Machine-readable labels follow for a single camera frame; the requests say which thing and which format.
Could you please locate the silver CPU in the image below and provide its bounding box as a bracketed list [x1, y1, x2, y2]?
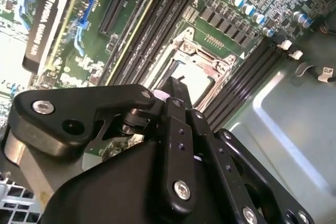
[170, 60, 214, 105]

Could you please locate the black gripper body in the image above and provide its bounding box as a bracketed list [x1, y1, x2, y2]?
[41, 140, 238, 224]

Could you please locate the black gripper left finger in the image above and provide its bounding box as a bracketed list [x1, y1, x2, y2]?
[4, 77, 200, 216]

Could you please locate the metal socket cover frame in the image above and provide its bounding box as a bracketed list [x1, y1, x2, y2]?
[157, 35, 232, 112]

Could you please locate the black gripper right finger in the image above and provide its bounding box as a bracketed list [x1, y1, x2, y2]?
[181, 81, 316, 224]

